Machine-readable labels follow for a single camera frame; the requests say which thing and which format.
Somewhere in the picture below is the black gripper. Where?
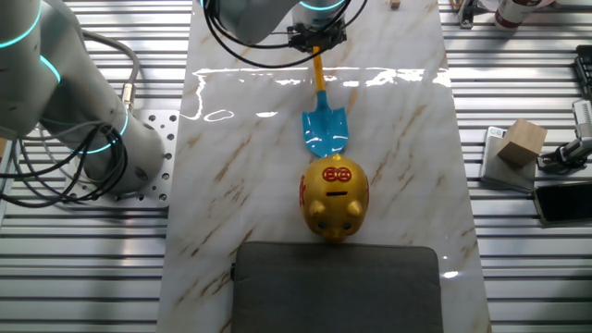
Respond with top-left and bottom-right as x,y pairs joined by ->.
287,21 -> 348,55

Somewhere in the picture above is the blue and yellow toy shovel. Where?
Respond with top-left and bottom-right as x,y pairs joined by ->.
302,45 -> 350,159

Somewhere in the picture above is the golden piggy bank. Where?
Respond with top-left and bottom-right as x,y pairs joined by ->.
299,153 -> 370,241

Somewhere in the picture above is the red and white can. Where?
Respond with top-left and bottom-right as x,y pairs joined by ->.
493,0 -> 556,31

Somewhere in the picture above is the large wooden block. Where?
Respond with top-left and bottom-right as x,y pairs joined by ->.
496,117 -> 549,168

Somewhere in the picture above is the grey fabric pad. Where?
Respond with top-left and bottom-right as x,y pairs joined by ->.
229,240 -> 444,333

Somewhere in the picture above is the black ribbed item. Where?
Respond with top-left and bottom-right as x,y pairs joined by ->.
574,44 -> 592,101

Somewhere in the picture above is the black clamp with silver cylinder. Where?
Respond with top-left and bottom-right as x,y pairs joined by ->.
536,137 -> 592,176

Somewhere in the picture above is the silver vented box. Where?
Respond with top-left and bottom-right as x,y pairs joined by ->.
572,99 -> 592,139

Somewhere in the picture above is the black smartphone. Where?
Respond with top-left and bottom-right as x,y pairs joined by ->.
531,180 -> 592,227

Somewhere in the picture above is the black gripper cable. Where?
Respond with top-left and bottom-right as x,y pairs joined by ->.
202,0 -> 370,69

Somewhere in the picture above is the aluminium corner bracket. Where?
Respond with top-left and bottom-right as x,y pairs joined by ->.
457,0 -> 480,30

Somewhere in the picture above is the grey cable with connector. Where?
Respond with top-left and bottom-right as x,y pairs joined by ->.
78,28 -> 142,112

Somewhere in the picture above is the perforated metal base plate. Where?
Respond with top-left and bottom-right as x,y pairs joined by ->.
62,109 -> 180,209

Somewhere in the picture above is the grey metal plate bracket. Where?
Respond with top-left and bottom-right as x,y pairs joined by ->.
479,126 -> 537,193

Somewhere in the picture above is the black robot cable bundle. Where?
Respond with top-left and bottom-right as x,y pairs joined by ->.
0,122 -> 130,209

